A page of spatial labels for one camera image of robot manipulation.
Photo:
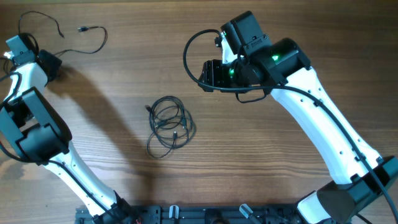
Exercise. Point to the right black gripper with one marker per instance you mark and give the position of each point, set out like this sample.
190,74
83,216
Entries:
212,72

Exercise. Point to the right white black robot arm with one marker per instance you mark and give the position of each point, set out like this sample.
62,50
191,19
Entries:
251,61

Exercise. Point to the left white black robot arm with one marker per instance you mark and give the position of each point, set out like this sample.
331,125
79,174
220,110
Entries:
38,134

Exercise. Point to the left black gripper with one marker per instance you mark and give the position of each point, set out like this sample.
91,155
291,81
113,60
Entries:
55,60

